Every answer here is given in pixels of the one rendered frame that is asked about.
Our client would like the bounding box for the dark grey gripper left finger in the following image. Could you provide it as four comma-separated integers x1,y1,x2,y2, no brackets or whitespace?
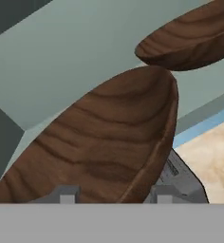
30,184,82,205

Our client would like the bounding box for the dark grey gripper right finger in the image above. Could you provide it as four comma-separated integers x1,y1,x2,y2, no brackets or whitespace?
143,148,211,205

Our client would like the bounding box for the pale green cabinet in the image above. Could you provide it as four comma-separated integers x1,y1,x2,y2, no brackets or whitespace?
0,0,224,191

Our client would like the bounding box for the dark grey cabinet door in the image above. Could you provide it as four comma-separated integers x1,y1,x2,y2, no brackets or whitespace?
0,99,26,195

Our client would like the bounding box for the brown wooden bowl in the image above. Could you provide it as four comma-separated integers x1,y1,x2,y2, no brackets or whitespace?
134,0,224,72
0,65,180,205

